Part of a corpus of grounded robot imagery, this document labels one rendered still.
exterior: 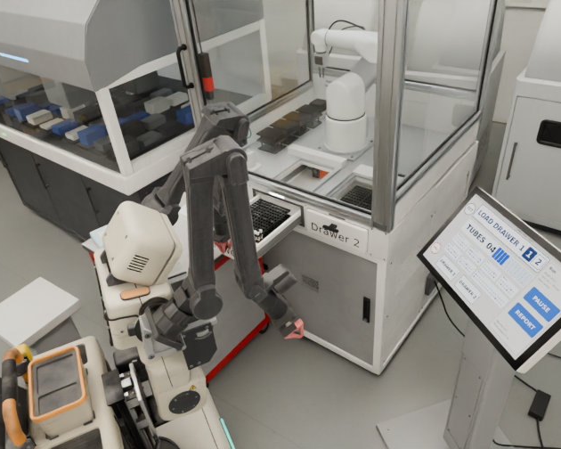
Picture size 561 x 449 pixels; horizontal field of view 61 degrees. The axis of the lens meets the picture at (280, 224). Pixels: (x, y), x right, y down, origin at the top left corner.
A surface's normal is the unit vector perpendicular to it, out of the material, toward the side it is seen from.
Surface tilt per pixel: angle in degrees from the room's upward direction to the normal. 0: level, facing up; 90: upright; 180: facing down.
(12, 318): 0
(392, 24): 90
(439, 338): 0
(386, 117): 90
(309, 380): 0
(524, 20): 90
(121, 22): 90
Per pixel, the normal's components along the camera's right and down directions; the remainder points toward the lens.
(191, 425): -0.08, -0.81
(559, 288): -0.78, -0.34
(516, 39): -0.57, 0.52
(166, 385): 0.43, 0.51
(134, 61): 0.78, 0.31
